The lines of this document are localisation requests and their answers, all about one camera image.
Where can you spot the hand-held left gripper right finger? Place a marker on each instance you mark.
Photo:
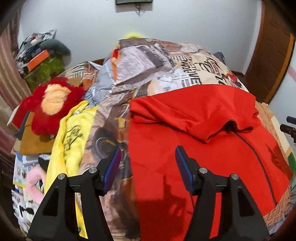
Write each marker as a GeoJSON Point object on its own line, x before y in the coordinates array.
{"type": "Point", "coordinates": [183, 171]}

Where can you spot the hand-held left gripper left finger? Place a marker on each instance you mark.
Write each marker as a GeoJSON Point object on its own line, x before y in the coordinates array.
{"type": "Point", "coordinates": [112, 169]}

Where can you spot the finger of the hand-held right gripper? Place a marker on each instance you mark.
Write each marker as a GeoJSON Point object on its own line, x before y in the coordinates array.
{"type": "Point", "coordinates": [291, 119]}
{"type": "Point", "coordinates": [289, 132]}

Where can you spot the red zip jacket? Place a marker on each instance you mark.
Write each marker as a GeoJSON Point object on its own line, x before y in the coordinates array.
{"type": "Point", "coordinates": [161, 150]}

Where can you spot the yellow cloth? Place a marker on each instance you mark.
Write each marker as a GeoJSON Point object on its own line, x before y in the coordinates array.
{"type": "Point", "coordinates": [69, 143]}

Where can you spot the brown wooden door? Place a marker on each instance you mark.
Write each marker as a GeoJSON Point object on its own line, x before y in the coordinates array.
{"type": "Point", "coordinates": [270, 53]}

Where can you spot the pink plush toy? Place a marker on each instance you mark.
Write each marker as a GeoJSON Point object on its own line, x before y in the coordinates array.
{"type": "Point", "coordinates": [34, 183]}

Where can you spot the brown cardboard sheet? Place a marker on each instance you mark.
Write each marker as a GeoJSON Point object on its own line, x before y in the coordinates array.
{"type": "Point", "coordinates": [34, 143]}

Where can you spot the red plush toy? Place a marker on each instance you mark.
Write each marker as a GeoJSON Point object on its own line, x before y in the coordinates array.
{"type": "Point", "coordinates": [39, 115]}

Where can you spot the stack of printed papers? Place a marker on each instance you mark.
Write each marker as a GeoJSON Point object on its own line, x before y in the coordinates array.
{"type": "Point", "coordinates": [19, 176]}

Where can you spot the grey blue backpack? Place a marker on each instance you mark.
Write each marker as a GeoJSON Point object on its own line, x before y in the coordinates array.
{"type": "Point", "coordinates": [219, 56]}

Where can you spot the printed bed sheet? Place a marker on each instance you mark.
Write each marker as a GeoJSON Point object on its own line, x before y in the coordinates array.
{"type": "Point", "coordinates": [208, 62]}

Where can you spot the newspaper print quilt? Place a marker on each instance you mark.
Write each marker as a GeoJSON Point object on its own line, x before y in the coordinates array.
{"type": "Point", "coordinates": [138, 60]}

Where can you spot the orange box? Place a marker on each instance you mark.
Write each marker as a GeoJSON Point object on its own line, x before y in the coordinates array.
{"type": "Point", "coordinates": [38, 60]}

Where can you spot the striped brown curtain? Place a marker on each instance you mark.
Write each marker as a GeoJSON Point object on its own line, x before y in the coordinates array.
{"type": "Point", "coordinates": [10, 81]}

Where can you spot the grey neck pillow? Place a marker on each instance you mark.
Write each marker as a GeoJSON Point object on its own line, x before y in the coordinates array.
{"type": "Point", "coordinates": [56, 46]}

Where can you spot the pile of clutter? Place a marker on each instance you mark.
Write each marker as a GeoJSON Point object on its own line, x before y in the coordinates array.
{"type": "Point", "coordinates": [30, 44]}

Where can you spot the small black wall monitor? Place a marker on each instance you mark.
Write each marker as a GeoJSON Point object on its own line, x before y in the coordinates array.
{"type": "Point", "coordinates": [134, 1]}

